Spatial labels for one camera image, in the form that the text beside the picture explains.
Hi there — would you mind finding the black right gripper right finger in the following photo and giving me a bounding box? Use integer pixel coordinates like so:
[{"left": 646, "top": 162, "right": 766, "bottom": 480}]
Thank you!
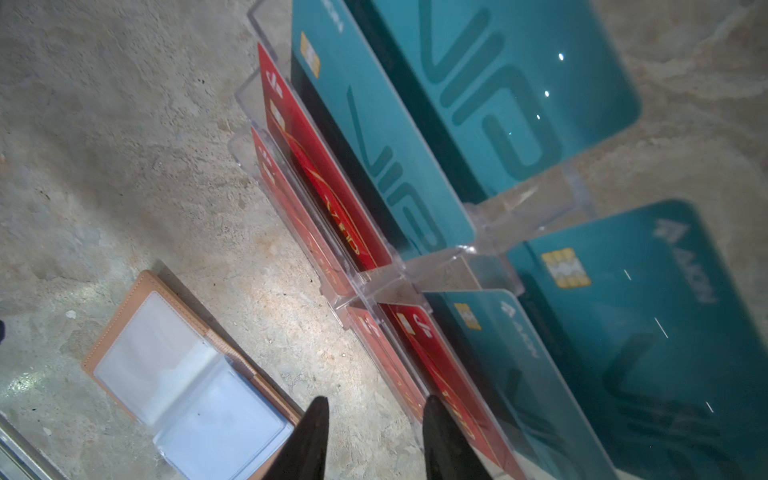
[{"left": 422, "top": 395, "right": 491, "bottom": 480}]

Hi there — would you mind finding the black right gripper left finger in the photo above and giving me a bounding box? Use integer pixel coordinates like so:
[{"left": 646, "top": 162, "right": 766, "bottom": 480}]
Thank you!
[{"left": 262, "top": 396, "right": 329, "bottom": 480}]

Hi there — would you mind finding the tan leather card holder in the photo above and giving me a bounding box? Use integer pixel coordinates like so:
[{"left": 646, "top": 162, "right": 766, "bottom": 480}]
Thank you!
[{"left": 82, "top": 270, "right": 301, "bottom": 479}]

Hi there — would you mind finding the clear acrylic card stand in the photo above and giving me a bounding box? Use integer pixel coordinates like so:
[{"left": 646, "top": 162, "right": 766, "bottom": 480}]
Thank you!
[{"left": 236, "top": 1, "right": 616, "bottom": 479}]

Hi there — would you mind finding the teal vip card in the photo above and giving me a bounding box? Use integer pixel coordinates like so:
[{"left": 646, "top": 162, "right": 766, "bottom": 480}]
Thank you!
[
  {"left": 291, "top": 0, "right": 475, "bottom": 260},
  {"left": 348, "top": 1, "right": 641, "bottom": 204},
  {"left": 424, "top": 289, "right": 617, "bottom": 479},
  {"left": 507, "top": 199, "right": 767, "bottom": 479}
]

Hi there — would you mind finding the teal VIP card rear right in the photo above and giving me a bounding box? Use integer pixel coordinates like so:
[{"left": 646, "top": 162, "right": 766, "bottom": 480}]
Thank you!
[{"left": 507, "top": 199, "right": 767, "bottom": 479}]

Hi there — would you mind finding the teal VIP card rear left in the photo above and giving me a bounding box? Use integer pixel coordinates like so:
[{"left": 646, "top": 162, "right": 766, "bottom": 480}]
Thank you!
[{"left": 348, "top": 1, "right": 641, "bottom": 204}]

